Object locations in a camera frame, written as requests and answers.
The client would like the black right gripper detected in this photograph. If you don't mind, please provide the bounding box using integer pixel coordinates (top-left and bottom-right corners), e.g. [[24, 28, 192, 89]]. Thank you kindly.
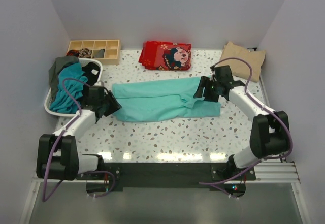
[[193, 76, 221, 103]]

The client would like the mint green t shirt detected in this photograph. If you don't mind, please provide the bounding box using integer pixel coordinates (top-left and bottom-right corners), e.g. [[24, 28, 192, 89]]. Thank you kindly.
[[112, 77, 221, 122]]

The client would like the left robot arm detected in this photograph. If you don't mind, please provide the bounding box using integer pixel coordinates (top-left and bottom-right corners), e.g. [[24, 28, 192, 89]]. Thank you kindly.
[[36, 85, 121, 180]]

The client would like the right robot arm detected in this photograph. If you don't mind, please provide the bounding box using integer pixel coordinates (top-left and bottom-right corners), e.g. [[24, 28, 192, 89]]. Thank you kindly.
[[194, 65, 293, 180]]

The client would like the black garment with label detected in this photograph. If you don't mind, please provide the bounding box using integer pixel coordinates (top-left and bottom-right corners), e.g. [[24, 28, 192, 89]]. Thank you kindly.
[[80, 62, 100, 86]]

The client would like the teal t shirt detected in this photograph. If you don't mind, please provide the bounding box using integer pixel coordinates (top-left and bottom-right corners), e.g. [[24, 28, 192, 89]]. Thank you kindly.
[[49, 62, 84, 114]]

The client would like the wooden compartment organizer box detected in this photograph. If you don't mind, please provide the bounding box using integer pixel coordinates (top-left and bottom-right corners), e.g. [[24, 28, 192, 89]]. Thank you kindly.
[[67, 40, 121, 66]]

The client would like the white plastic laundry basket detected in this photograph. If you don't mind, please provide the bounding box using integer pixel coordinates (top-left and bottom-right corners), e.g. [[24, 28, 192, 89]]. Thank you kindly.
[[44, 56, 103, 117]]

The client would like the grey sock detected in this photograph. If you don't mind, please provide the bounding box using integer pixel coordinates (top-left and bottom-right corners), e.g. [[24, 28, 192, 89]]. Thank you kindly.
[[93, 49, 105, 59]]

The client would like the beige folded t shirt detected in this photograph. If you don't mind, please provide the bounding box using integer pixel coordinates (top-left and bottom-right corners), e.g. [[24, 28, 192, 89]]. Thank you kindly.
[[218, 41, 266, 82]]

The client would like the pink brown patterned sock roll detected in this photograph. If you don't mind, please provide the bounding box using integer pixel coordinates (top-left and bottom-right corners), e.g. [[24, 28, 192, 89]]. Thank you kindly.
[[79, 48, 92, 58]]

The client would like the red black patterned sock roll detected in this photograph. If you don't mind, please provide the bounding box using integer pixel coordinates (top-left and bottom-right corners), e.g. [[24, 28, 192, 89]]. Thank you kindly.
[[66, 49, 80, 57]]

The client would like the red folded cartoon blanket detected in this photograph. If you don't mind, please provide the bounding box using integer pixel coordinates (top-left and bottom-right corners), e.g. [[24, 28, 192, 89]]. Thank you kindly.
[[139, 41, 191, 71]]

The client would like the dark grey t shirt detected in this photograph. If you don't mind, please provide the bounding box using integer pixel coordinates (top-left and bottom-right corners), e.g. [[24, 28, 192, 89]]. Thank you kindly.
[[48, 56, 79, 100]]

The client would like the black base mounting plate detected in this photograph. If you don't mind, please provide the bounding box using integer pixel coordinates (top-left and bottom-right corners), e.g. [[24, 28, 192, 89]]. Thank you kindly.
[[76, 162, 256, 197]]

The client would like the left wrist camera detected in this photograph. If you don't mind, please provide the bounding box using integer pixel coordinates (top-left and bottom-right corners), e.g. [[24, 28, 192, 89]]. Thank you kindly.
[[94, 81, 105, 87]]

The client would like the aluminium frame rail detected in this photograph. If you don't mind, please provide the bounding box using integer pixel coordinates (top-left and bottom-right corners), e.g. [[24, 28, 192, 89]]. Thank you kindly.
[[20, 81, 313, 224]]

